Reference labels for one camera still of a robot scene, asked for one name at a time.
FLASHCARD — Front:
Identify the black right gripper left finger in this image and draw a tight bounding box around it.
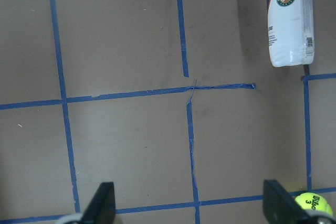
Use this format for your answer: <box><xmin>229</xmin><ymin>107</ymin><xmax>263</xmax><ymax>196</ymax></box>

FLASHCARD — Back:
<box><xmin>81</xmin><ymin>182</ymin><xmax>116</xmax><ymax>224</ymax></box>

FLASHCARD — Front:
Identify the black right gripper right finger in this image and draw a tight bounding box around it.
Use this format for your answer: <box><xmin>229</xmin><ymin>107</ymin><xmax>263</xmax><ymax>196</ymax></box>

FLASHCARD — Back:
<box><xmin>262</xmin><ymin>179</ymin><xmax>310</xmax><ymax>223</ymax></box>

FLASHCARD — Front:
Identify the white blue tennis ball can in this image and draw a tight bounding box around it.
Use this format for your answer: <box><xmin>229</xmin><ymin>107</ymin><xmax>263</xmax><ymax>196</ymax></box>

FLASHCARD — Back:
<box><xmin>267</xmin><ymin>0</ymin><xmax>314</xmax><ymax>67</ymax></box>

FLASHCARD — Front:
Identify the yellow Wilson 3 tennis ball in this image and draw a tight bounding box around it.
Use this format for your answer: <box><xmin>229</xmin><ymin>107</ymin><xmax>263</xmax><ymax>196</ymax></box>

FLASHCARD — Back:
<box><xmin>295</xmin><ymin>193</ymin><xmax>333</xmax><ymax>216</ymax></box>

